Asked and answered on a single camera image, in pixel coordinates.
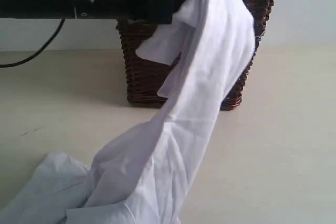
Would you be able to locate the dark brown wicker basket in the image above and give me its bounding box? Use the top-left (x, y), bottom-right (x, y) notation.
top-left (116, 0), bottom-right (274, 108)

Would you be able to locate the white t-shirt with red print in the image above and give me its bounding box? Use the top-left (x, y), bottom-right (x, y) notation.
top-left (1, 0), bottom-right (255, 223)

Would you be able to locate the black cable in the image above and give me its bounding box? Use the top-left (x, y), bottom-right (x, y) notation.
top-left (0, 18), bottom-right (66, 68)

